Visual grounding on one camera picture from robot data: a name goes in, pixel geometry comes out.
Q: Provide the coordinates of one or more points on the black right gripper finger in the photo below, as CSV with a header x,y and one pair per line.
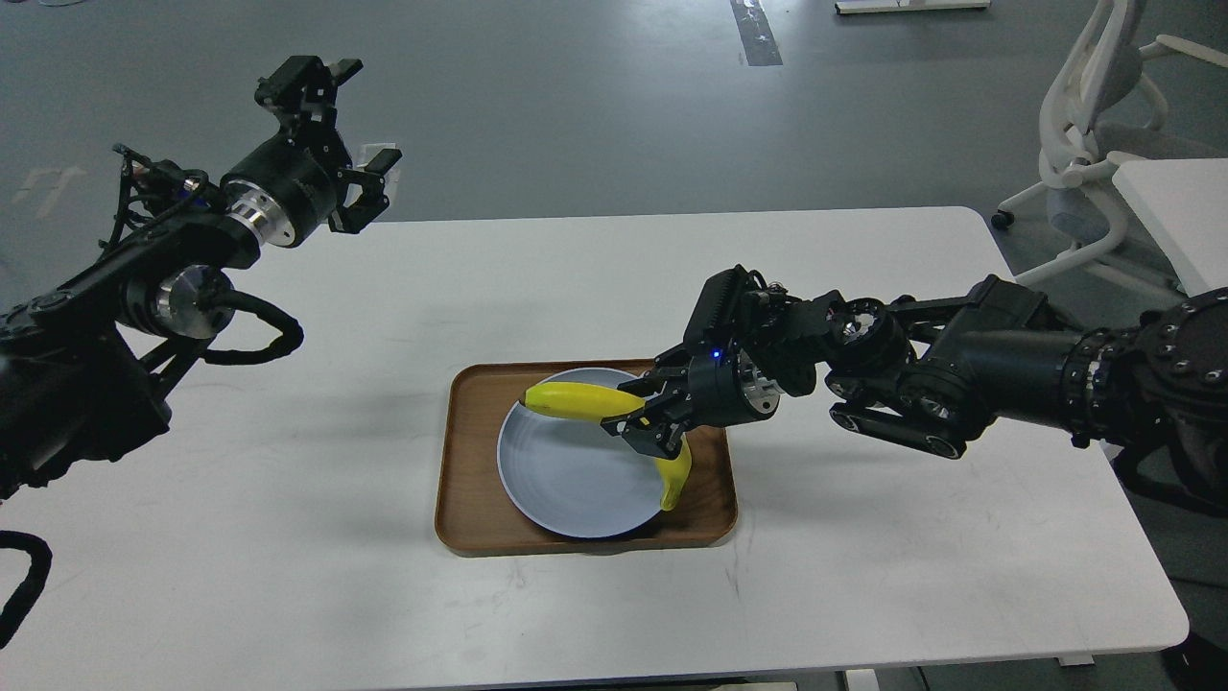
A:
x,y
664,377
656,428

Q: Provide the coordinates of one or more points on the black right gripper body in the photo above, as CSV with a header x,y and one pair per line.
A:
x,y
722,384

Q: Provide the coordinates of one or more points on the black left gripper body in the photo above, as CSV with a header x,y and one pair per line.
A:
x,y
289,186

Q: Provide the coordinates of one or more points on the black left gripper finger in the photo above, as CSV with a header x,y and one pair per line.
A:
x,y
361,192
301,95

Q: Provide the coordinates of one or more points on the yellow banana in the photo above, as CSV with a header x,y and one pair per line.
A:
x,y
588,402

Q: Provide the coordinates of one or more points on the light blue plate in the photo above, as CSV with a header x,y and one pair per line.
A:
x,y
569,476

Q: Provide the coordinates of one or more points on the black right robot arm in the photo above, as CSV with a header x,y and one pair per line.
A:
x,y
933,375

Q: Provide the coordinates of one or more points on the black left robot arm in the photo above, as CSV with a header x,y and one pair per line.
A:
x,y
87,368

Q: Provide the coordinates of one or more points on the brown wooden tray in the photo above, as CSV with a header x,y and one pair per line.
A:
x,y
476,518

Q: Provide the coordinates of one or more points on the white table base far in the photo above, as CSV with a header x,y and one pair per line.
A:
x,y
890,6

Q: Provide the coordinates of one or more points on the white office chair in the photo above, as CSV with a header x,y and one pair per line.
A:
x,y
1101,111

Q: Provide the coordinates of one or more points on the white side table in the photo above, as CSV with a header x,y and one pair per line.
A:
x,y
1183,205

